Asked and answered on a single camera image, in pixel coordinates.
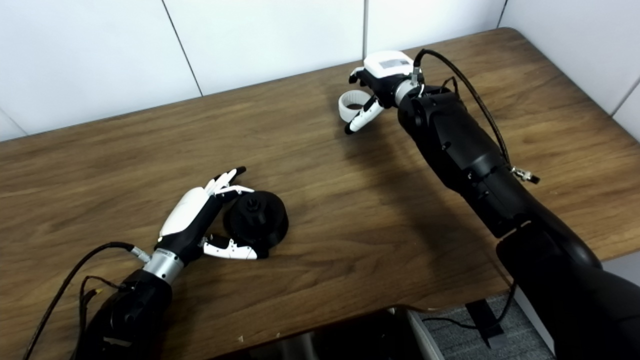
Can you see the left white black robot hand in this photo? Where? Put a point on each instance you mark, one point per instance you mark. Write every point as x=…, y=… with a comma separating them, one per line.
x=187, y=215

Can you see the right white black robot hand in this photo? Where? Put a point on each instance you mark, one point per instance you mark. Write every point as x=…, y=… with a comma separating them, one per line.
x=387, y=65

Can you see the round black plastic part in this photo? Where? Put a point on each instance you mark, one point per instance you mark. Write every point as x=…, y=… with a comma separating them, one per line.
x=267, y=220

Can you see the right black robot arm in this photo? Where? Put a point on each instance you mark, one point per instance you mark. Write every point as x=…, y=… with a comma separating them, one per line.
x=465, y=145

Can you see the glossy black robot torso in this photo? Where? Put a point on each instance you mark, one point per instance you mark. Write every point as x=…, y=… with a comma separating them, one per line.
x=350, y=340

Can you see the flat black floor bar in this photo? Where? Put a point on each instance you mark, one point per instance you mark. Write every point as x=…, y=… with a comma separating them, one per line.
x=485, y=322

